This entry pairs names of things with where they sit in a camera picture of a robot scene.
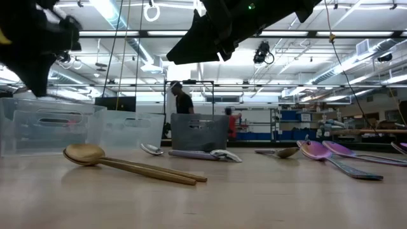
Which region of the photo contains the gold spoon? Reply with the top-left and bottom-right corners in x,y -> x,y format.
62,148 -> 198,186
64,142 -> 208,183

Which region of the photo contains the black aluminium table frame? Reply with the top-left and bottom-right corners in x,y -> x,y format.
158,139 -> 407,153

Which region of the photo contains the black monitor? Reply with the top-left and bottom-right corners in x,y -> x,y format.
94,96 -> 137,113

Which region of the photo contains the dark grey plastic bin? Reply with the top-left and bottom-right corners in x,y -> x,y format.
170,113 -> 230,151

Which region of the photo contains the white hanging ring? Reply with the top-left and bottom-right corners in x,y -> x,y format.
143,1 -> 161,23

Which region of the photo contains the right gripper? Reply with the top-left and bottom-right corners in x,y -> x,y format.
166,0 -> 287,64

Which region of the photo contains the hanging black camera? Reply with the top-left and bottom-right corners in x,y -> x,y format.
252,40 -> 275,65

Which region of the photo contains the shelf with blue bins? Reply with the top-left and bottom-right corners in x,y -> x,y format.
270,108 -> 319,141

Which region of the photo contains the person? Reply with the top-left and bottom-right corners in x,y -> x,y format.
169,80 -> 195,115
223,107 -> 243,139

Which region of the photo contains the hanging cable yellow connector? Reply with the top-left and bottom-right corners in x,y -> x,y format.
323,0 -> 378,133

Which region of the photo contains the clear plastic bin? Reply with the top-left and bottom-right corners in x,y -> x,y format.
95,109 -> 166,151
0,97 -> 107,157

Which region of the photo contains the hanging black cable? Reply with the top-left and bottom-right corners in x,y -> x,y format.
101,0 -> 125,98

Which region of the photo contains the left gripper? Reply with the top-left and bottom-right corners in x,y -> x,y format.
0,0 -> 82,98

